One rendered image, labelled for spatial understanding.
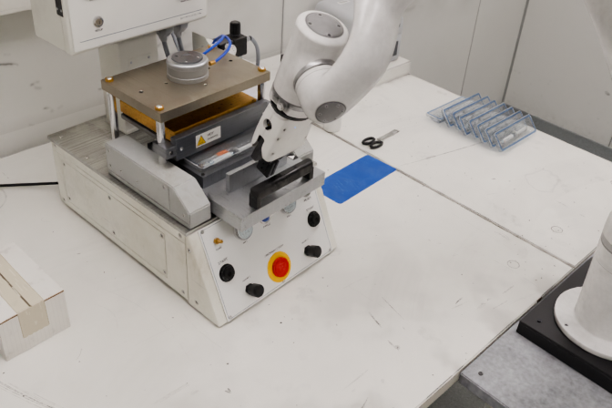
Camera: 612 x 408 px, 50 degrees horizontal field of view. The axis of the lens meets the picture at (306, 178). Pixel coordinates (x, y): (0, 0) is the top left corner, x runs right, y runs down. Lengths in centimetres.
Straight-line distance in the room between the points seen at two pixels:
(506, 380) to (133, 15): 96
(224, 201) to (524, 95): 267
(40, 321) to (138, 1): 62
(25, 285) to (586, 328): 101
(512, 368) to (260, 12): 134
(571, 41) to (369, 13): 259
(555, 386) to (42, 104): 135
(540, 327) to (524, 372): 10
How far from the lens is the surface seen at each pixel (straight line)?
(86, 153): 143
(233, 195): 120
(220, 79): 129
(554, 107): 361
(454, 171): 177
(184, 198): 117
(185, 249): 121
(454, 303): 137
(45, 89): 182
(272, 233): 130
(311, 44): 99
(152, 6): 138
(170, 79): 129
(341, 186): 164
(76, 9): 129
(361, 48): 94
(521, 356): 131
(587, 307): 132
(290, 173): 119
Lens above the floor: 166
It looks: 33 degrees down
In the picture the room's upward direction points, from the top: 4 degrees clockwise
